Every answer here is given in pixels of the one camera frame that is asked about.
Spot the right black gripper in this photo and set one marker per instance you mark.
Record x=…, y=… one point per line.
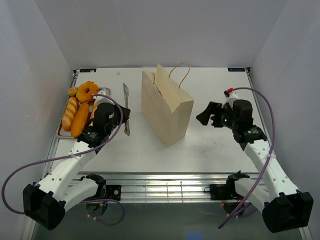
x=204, y=117

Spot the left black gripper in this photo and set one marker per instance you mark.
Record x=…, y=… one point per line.
x=126, y=114

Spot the beige paper bag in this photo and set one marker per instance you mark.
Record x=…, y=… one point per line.
x=166, y=106

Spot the long orange bread loaf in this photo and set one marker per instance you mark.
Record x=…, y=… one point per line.
x=80, y=120

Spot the small golden bread roll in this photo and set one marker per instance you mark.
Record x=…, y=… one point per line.
x=94, y=108

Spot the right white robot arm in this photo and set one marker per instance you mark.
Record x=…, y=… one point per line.
x=282, y=205

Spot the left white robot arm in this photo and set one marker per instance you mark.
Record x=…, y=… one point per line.
x=47, y=201

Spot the striped baguette bread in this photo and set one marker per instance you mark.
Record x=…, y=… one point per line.
x=69, y=113

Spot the small round bun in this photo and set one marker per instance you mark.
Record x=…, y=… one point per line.
x=72, y=91

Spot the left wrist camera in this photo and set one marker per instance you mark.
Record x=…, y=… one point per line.
x=101, y=96

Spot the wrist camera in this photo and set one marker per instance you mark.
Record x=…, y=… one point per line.
x=230, y=95
x=101, y=96

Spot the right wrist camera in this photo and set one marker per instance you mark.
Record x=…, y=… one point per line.
x=230, y=95

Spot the orange ring bread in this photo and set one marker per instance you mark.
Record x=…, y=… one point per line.
x=86, y=90

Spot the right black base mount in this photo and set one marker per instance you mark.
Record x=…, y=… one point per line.
x=220, y=192

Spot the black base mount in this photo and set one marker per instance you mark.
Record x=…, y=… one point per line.
x=112, y=191
x=220, y=192

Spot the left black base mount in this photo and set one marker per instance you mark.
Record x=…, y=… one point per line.
x=112, y=191

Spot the aluminium frame rail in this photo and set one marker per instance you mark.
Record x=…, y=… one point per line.
x=141, y=188

